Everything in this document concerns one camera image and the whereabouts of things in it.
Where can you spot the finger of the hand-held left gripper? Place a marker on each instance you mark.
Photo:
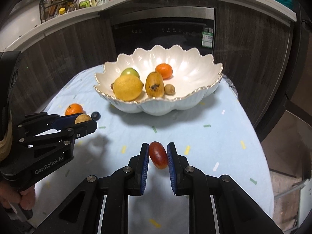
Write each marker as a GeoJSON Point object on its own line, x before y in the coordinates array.
{"type": "Point", "coordinates": [65, 120]}
{"type": "Point", "coordinates": [82, 129]}

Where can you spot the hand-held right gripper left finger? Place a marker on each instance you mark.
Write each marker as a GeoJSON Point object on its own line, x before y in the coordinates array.
{"type": "Point", "coordinates": [145, 168]}

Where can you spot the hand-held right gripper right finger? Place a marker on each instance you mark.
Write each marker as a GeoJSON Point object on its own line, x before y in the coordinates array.
{"type": "Point", "coordinates": [171, 168]}

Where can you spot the red oval grape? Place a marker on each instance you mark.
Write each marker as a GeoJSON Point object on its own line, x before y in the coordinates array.
{"type": "Point", "coordinates": [158, 156]}

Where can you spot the green apple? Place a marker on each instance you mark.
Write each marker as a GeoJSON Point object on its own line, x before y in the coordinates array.
{"type": "Point", "coordinates": [130, 72]}

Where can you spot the orange mandarin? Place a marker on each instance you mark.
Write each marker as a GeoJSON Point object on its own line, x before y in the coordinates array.
{"type": "Point", "coordinates": [73, 109]}
{"type": "Point", "coordinates": [163, 70]}

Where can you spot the white scalloped bowl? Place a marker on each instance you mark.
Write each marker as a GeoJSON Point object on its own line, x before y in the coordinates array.
{"type": "Point", "coordinates": [192, 65]}

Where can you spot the person's left hand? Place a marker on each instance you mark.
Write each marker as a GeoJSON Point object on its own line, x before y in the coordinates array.
{"type": "Point", "coordinates": [25, 199]}

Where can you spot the dark blueberry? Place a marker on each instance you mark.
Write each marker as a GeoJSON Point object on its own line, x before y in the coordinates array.
{"type": "Point", "coordinates": [95, 115]}

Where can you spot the light blue printed tablecloth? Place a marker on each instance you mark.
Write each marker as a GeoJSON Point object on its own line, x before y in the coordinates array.
{"type": "Point", "coordinates": [219, 139]}

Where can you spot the yellow lemon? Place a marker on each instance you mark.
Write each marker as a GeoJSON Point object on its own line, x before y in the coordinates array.
{"type": "Point", "coordinates": [128, 87]}

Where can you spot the dark wood cabinet door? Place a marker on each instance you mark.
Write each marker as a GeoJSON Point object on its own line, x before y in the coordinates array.
{"type": "Point", "coordinates": [73, 48]}
{"type": "Point", "coordinates": [248, 53]}

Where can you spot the small spotted yellow mango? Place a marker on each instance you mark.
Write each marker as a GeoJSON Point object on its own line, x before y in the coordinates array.
{"type": "Point", "coordinates": [154, 85]}

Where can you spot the black built-in dishwasher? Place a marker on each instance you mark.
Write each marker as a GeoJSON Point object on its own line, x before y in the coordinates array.
{"type": "Point", "coordinates": [146, 41]}

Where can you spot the yellow capped bottle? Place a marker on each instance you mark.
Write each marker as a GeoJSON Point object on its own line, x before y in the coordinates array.
{"type": "Point", "coordinates": [62, 11]}

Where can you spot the green lidded container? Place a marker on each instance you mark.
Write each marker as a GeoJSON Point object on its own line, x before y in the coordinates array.
{"type": "Point", "coordinates": [85, 3]}

